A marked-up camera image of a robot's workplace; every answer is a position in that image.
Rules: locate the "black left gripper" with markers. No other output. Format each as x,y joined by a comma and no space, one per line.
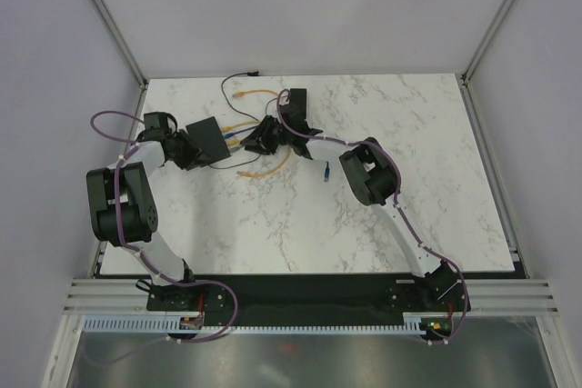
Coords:
194,153

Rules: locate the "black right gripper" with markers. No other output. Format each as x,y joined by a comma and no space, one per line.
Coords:
263,129

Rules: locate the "yellow ethernet cable long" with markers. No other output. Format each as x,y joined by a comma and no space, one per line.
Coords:
260,166

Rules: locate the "black network switch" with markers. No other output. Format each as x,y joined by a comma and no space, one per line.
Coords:
209,141

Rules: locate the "yellow ethernet cable short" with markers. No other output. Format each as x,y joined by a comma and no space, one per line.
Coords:
249,107

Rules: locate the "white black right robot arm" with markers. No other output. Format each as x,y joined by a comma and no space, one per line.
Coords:
375,181

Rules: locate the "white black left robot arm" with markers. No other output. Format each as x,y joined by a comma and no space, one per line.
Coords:
122,206

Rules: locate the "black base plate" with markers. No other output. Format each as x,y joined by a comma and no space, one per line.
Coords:
301,297

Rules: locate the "aluminium frame rail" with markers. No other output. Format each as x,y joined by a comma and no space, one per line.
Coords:
494,296

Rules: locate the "white slotted cable duct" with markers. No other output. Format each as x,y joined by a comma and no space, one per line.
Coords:
175,324

